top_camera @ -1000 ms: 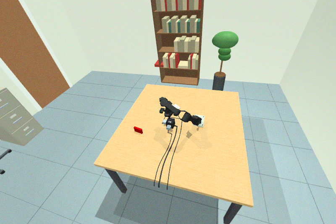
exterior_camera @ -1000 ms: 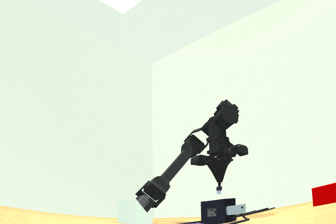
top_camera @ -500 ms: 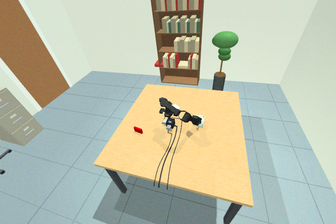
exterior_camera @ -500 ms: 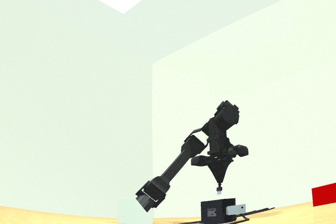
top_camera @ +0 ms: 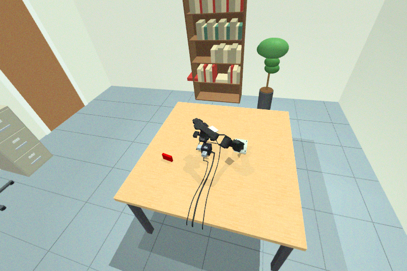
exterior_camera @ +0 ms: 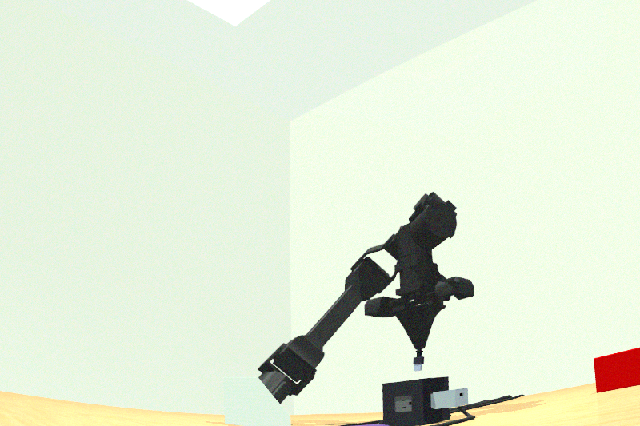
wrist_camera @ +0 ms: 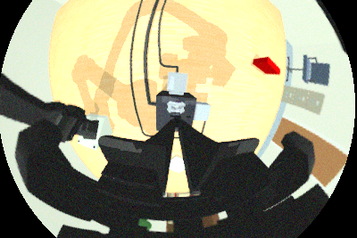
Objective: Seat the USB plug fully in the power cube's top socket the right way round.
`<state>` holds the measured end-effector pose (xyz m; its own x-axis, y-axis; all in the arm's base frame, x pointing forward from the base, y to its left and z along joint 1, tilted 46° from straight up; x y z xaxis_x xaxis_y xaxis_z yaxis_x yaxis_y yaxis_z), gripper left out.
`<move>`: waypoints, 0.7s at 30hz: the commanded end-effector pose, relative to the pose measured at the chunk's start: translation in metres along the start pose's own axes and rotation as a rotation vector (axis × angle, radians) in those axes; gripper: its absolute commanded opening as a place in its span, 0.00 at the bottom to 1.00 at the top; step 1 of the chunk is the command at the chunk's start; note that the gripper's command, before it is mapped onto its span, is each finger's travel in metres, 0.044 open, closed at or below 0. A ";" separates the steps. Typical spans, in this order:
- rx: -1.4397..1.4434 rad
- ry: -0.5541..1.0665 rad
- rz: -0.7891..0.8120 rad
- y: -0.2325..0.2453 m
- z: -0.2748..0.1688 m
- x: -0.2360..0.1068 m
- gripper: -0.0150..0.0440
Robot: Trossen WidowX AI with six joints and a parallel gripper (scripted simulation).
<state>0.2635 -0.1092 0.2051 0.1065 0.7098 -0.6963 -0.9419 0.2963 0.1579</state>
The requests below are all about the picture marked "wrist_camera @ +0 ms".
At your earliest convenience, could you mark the white sheet of paper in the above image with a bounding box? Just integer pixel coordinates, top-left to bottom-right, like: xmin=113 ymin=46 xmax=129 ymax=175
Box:
xmin=170 ymin=155 xmax=185 ymax=172

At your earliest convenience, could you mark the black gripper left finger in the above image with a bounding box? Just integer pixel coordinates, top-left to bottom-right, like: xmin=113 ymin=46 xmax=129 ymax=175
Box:
xmin=97 ymin=119 xmax=176 ymax=196

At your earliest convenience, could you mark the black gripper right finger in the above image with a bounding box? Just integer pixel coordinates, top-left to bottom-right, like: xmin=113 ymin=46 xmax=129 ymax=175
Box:
xmin=178 ymin=119 xmax=260 ymax=196

